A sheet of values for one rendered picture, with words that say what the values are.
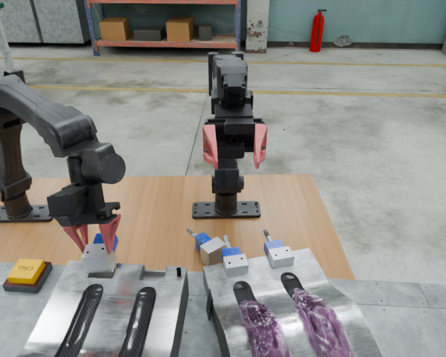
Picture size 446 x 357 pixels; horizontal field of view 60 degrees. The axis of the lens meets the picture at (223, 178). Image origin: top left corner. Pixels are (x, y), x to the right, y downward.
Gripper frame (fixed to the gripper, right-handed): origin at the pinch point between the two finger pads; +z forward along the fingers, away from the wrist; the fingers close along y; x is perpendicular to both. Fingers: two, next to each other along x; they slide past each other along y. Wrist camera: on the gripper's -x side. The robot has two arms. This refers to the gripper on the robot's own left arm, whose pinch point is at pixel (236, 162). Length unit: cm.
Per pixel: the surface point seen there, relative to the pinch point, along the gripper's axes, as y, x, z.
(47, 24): -235, 101, -528
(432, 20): 308, 95, -509
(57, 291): -35.3, 30.4, -0.6
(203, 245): -6.4, 35.1, -17.4
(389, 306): 35, 39, -2
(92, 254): -28.3, 24.5, -4.9
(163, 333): -13.1, 30.6, 9.3
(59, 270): -42, 40, -15
